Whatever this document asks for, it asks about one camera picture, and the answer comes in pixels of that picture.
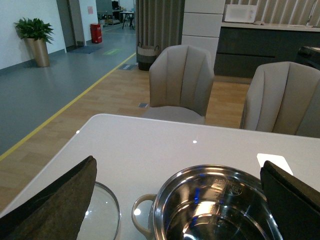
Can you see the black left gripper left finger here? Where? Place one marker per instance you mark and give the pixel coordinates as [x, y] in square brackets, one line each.
[57, 211]

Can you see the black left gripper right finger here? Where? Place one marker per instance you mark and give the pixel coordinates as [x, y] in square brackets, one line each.
[295, 206]

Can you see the glass pot lid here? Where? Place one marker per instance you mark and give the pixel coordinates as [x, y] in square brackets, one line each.
[103, 216]

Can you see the stainless steel pot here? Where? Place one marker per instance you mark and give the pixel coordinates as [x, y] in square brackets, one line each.
[209, 202]

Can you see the gold plant pot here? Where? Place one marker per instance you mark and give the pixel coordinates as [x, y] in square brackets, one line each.
[40, 52]

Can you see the right beige upholstered chair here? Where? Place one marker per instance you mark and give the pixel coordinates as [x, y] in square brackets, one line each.
[284, 98]

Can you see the beige upholstered chair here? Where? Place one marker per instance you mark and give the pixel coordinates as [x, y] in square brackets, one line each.
[284, 98]
[180, 85]

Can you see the black appliance at right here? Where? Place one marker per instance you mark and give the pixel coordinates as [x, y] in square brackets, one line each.
[309, 56]

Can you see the blue floor mat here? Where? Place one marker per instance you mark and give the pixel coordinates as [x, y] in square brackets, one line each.
[85, 49]

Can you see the dark kitchen counter cabinet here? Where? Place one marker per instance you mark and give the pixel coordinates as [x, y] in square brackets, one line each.
[242, 49]

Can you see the left beige upholstered chair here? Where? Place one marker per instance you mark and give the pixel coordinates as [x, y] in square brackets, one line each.
[180, 85]

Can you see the green potted plant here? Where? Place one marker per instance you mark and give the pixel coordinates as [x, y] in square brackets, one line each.
[34, 29]

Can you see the red cabinet box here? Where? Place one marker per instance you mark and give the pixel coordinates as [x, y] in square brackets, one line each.
[96, 33]

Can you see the white microwave oven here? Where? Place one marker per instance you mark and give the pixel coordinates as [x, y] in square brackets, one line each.
[240, 13]

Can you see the white drawer column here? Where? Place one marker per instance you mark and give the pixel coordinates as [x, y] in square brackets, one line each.
[202, 20]

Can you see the distant black-legged table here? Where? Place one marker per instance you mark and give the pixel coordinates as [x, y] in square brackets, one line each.
[128, 16]

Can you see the woven basket with handles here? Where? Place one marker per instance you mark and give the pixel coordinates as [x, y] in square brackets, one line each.
[146, 56]

